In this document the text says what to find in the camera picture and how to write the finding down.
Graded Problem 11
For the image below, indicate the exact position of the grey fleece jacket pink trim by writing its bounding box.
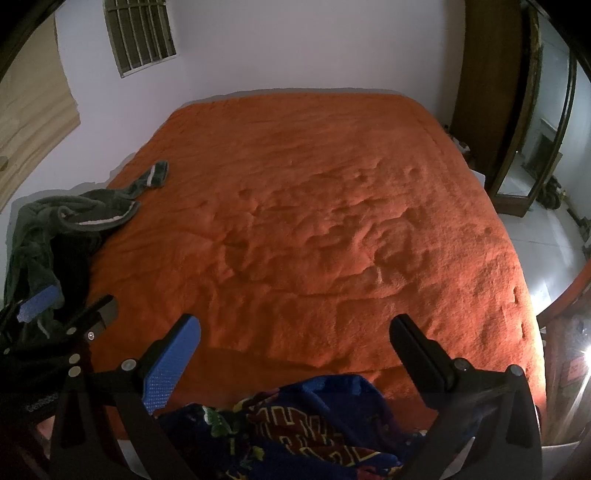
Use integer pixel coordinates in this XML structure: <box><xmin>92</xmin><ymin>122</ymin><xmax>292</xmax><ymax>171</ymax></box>
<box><xmin>2</xmin><ymin>161</ymin><xmax>169</xmax><ymax>333</ymax></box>

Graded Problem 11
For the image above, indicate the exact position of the pair of dark shoes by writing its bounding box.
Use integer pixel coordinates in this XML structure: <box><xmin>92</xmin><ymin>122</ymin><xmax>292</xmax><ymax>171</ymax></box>
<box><xmin>538</xmin><ymin>173</ymin><xmax>571</xmax><ymax>210</ymax></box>

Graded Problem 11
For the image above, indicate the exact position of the blue printed clothing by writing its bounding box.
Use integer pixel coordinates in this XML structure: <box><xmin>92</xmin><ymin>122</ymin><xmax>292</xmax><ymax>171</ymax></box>
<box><xmin>154</xmin><ymin>373</ymin><xmax>444</xmax><ymax>480</ymax></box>

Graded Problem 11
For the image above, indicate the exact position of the orange fleece blanket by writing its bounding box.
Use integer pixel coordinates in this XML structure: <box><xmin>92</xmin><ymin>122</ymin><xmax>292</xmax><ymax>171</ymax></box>
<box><xmin>85</xmin><ymin>95</ymin><xmax>548</xmax><ymax>439</ymax></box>

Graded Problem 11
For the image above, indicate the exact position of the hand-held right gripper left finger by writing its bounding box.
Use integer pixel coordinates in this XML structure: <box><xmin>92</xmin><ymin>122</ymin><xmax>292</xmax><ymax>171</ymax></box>
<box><xmin>48</xmin><ymin>314</ymin><xmax>218</xmax><ymax>480</ymax></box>

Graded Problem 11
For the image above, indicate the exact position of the framed mirror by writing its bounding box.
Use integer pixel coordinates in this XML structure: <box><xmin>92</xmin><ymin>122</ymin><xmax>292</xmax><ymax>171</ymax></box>
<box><xmin>489</xmin><ymin>9</ymin><xmax>580</xmax><ymax>217</ymax></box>

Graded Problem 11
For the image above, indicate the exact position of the window vent grille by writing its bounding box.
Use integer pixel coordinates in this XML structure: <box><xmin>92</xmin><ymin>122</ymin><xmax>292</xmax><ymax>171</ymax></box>
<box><xmin>102</xmin><ymin>0</ymin><xmax>178</xmax><ymax>79</ymax></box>

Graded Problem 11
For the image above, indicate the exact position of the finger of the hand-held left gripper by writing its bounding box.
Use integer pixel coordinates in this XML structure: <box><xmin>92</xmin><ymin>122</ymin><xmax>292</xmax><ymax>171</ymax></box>
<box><xmin>0</xmin><ymin>284</ymin><xmax>65</xmax><ymax>334</ymax></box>
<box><xmin>60</xmin><ymin>294</ymin><xmax>116</xmax><ymax>352</ymax></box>

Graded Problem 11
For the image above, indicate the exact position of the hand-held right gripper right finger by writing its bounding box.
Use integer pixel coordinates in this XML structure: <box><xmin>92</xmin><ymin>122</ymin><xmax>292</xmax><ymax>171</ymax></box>
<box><xmin>389</xmin><ymin>314</ymin><xmax>543</xmax><ymax>480</ymax></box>

